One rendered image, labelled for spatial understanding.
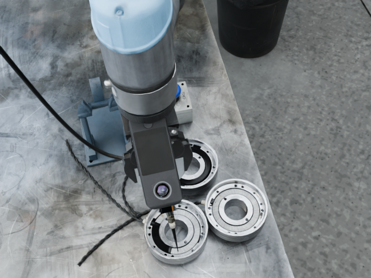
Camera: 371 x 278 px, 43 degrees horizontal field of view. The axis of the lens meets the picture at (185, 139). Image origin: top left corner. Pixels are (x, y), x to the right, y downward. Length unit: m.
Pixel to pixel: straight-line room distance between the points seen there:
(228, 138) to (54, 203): 0.35
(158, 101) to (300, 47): 1.74
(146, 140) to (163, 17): 0.17
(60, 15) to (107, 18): 0.76
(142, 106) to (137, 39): 0.10
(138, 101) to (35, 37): 0.67
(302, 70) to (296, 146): 0.40
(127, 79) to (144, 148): 0.11
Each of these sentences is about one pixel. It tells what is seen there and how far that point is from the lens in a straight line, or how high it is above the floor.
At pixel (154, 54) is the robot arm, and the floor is 1.23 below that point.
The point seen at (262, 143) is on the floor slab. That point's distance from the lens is 1.86.
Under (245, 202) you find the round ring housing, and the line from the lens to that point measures 0.81.
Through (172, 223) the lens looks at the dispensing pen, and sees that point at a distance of 0.74.
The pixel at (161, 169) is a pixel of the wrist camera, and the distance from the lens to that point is 0.56.
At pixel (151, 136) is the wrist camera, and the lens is 0.56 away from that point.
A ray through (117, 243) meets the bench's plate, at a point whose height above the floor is 0.80.
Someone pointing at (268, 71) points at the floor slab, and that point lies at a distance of 2.09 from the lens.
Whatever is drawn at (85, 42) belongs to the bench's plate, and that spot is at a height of 0.80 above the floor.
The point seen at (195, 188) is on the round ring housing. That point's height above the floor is 0.84.
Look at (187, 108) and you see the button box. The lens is 0.89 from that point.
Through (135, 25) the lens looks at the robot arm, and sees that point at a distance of 0.43.
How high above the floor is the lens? 1.56
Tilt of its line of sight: 57 degrees down
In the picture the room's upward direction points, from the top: 4 degrees counter-clockwise
